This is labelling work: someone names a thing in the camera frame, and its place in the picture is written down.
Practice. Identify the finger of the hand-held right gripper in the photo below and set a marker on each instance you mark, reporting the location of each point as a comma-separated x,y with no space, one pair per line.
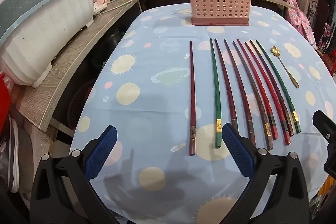
325,124

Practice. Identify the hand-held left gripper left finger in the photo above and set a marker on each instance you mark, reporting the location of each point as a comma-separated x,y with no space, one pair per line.
101,150

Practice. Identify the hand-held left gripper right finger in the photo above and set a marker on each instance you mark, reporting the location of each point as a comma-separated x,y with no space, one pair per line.
237,150

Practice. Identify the dark red chopstick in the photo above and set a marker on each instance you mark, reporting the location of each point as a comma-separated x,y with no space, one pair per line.
224,77
286,108
248,119
192,98

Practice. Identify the green chopstick gold band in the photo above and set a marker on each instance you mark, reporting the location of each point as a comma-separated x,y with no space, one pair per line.
292,107
216,98

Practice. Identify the brown chopstick gold band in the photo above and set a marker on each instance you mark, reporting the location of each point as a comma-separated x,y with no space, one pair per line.
263,116

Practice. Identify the bright red chopstick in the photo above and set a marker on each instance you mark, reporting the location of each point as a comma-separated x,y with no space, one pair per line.
269,109
281,113

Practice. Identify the gold spoon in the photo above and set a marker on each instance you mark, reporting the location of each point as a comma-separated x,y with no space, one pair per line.
275,50

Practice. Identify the pink perforated utensil holder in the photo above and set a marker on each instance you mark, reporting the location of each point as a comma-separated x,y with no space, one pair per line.
218,3

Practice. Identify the red plastic basket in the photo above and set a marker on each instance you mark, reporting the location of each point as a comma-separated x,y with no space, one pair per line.
81,106

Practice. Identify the grey wooden shelf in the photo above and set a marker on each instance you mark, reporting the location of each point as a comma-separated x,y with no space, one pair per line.
65,64

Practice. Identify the pink floral cloth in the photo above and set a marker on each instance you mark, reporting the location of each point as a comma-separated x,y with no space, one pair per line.
296,14

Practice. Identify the white plastic bin blue lid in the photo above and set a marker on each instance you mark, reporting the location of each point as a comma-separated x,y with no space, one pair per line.
42,37

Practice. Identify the black metal chair frame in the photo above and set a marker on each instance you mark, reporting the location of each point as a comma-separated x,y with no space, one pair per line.
321,16

